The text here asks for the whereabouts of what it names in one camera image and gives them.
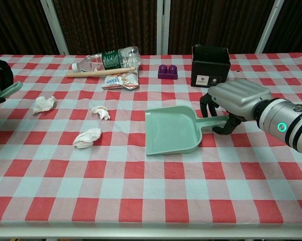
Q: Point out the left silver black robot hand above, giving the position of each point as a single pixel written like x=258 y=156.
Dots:
x=6 y=75

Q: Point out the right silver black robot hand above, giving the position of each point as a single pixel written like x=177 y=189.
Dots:
x=238 y=98

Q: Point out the green hand brush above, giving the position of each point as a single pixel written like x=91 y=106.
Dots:
x=13 y=88

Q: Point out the green dustpan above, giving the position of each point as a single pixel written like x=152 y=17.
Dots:
x=170 y=130

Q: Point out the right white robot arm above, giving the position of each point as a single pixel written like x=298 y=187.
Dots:
x=291 y=125

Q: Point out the black open cardboard box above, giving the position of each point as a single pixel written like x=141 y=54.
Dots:
x=211 y=72

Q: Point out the purple toy building block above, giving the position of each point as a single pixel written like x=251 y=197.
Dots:
x=167 y=74

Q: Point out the wooden stick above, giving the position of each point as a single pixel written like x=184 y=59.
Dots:
x=90 y=73

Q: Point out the clear plastic water bottle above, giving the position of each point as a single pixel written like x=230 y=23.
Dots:
x=98 y=62

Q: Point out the crumpled snack packet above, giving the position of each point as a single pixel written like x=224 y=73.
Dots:
x=120 y=80

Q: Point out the red white checkered tablecloth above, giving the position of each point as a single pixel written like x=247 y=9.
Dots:
x=150 y=180

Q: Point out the white partition frame post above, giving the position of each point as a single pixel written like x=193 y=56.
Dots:
x=55 y=25
x=270 y=25
x=163 y=25

